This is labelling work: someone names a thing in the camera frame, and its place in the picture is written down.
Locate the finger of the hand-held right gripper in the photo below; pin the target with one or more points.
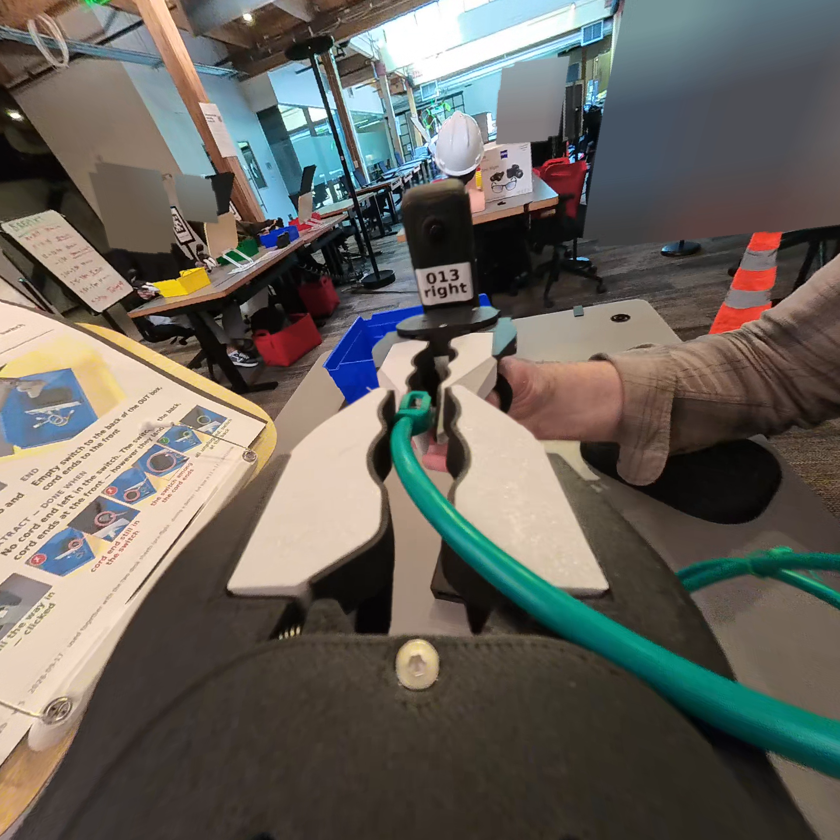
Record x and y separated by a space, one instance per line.
476 367
397 364

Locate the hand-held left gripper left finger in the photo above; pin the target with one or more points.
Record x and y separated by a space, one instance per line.
308 518

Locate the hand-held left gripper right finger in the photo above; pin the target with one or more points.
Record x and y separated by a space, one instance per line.
525 525

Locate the blue plastic bin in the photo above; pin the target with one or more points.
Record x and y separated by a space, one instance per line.
358 361

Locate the person's right forearm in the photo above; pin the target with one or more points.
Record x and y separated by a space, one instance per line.
722 380

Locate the person's right hand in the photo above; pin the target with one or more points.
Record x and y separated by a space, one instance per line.
564 400

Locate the wooden sign board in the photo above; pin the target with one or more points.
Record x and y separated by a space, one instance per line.
262 446

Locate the white printed carton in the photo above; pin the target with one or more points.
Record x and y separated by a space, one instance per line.
506 172

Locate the white hard hat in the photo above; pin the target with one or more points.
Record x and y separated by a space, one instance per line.
459 144

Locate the red floor bin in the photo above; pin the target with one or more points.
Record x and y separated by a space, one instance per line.
289 341
318 296

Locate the black office chair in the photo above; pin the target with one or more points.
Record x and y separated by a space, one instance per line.
564 249

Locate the black pole stand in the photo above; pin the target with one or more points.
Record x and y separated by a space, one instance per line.
341 151

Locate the small red bin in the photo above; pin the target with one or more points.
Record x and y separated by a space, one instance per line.
305 222

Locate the red tote bag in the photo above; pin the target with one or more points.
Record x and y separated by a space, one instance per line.
564 180

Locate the small blue bin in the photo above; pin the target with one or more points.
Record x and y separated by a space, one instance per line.
279 237

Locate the small green bin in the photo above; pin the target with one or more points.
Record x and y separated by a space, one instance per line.
239 253

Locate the black quilted wrist rest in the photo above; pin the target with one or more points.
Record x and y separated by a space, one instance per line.
722 485

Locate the printed instruction sheet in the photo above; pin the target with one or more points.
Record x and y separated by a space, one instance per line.
98 492

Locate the tan board on stand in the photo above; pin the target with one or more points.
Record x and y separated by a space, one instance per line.
220 236

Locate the small yellow bin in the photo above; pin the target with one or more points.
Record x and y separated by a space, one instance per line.
184 283

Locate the black white tag sign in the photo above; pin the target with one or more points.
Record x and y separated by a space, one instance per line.
180 224

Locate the striped orange traffic cone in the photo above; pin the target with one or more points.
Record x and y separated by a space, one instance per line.
748 289

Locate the handwritten whiteboard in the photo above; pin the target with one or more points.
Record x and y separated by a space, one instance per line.
65 256

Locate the black stanchion post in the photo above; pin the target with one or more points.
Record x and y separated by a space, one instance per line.
680 248

